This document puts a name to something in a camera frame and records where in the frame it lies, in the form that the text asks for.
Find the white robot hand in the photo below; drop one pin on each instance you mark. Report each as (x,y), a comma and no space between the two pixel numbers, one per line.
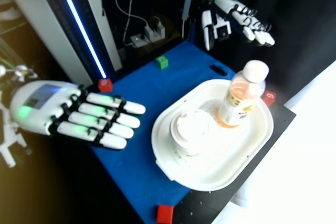
(39,108)
(225,2)

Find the orange juice bottle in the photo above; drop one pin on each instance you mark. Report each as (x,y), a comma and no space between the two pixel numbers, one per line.
(242,98)

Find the white lidded cup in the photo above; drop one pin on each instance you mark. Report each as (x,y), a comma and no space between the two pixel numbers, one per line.
(190,132)

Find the white plastic tray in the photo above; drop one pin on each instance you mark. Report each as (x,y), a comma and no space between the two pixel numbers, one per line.
(225,161)

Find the white hanging adapter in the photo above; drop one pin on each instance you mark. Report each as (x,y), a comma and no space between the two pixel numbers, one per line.
(186,9)

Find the plain red cube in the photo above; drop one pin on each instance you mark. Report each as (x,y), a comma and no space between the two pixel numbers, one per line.
(165,214)
(105,85)

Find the white power strip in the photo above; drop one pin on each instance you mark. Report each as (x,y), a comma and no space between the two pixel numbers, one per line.
(153,33)

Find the white tower with light strip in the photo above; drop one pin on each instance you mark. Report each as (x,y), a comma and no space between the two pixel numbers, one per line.
(44,30)

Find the green cube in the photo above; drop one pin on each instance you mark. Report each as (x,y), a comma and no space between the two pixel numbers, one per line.
(162,62)

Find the red cube with white digit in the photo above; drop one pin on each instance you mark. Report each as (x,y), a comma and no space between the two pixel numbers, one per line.
(270,98)

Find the blue table mat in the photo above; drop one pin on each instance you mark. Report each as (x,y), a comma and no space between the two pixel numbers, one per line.
(147,85)

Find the black perforated board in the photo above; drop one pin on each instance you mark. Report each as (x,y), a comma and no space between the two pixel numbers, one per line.
(210,205)

